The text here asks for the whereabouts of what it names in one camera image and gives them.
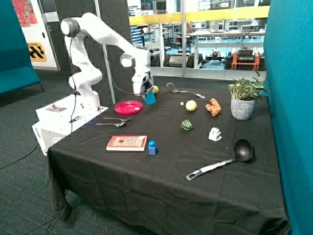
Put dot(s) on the metal fork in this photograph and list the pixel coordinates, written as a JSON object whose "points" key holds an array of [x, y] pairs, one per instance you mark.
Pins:
{"points": [[120, 119]]}

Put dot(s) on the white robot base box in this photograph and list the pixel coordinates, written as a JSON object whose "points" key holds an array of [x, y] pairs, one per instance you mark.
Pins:
{"points": [[53, 124]]}

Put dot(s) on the orange teddy bear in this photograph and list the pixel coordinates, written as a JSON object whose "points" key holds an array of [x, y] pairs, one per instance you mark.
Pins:
{"points": [[214, 108]]}

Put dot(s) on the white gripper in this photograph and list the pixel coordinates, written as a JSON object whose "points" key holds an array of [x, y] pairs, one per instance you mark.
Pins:
{"points": [[142, 84]]}

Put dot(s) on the white power adapter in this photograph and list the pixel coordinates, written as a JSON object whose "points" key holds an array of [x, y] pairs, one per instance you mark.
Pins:
{"points": [[214, 134]]}

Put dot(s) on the yellow lemon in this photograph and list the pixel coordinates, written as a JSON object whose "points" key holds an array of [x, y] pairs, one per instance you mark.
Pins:
{"points": [[191, 105]]}

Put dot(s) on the blue plastic cup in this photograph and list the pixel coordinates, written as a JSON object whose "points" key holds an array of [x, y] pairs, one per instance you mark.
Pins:
{"points": [[151, 99]]}

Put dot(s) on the black ladle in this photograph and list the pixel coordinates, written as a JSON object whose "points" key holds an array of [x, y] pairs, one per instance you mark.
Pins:
{"points": [[243, 151]]}

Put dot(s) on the green bell pepper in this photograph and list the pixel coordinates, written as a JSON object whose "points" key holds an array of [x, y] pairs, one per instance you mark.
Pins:
{"points": [[186, 125]]}

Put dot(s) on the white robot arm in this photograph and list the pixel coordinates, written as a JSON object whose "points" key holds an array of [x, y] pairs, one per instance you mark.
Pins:
{"points": [[75, 30]]}

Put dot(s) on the black tablecloth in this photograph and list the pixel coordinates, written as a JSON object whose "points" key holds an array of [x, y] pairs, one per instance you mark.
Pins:
{"points": [[240, 198]]}

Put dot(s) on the yellow tennis ball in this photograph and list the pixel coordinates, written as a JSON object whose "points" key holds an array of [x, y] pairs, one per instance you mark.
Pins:
{"points": [[155, 89]]}

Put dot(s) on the black pen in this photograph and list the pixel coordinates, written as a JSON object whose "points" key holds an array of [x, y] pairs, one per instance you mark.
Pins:
{"points": [[75, 119]]}

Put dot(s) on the teal sofa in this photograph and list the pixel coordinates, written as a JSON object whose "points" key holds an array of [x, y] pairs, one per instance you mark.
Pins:
{"points": [[16, 70]]}

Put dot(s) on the black slotted spatula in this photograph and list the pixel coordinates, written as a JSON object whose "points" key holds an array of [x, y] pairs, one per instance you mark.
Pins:
{"points": [[174, 90]]}

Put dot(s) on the pink plastic plate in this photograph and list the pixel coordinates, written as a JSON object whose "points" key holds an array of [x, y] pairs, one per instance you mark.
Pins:
{"points": [[128, 107]]}

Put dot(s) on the teal partition wall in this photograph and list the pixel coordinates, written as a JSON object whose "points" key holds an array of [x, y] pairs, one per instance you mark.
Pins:
{"points": [[289, 75]]}

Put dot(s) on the potted green plant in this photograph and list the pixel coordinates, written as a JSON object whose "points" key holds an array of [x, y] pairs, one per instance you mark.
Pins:
{"points": [[244, 95]]}

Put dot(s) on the red book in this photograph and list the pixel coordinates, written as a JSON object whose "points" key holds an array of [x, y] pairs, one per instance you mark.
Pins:
{"points": [[127, 143]]}

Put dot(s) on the metal spoon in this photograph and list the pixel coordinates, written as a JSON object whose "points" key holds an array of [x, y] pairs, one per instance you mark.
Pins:
{"points": [[113, 124]]}

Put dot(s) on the blue toy block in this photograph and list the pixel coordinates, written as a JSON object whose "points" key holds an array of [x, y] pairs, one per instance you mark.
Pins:
{"points": [[152, 148]]}

